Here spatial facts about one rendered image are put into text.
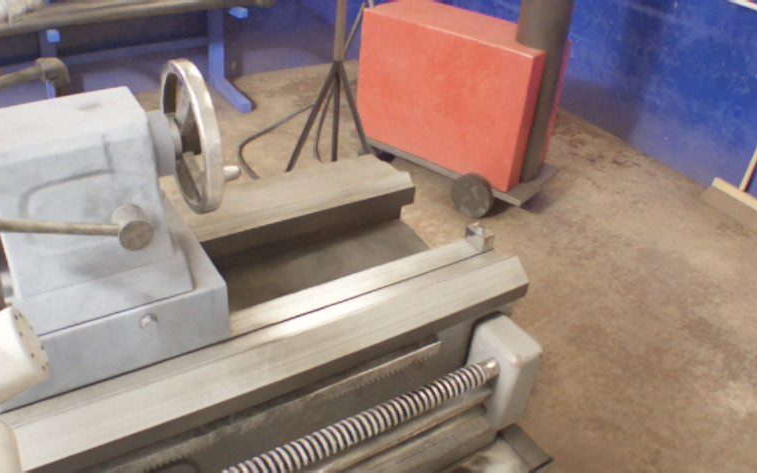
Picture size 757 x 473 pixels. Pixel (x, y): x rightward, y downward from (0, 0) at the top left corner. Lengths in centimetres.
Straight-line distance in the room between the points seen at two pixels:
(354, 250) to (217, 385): 53
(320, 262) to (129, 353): 51
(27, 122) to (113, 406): 37
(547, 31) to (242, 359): 204
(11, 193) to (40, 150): 6
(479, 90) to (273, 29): 199
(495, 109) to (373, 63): 65
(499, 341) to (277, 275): 44
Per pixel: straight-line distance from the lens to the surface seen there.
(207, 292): 87
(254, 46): 432
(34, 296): 84
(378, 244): 133
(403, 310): 99
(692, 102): 379
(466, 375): 106
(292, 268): 125
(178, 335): 90
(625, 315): 255
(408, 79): 288
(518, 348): 109
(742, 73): 363
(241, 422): 93
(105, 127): 81
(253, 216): 119
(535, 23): 264
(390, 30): 289
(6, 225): 77
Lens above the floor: 148
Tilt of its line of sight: 34 degrees down
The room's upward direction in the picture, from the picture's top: 6 degrees clockwise
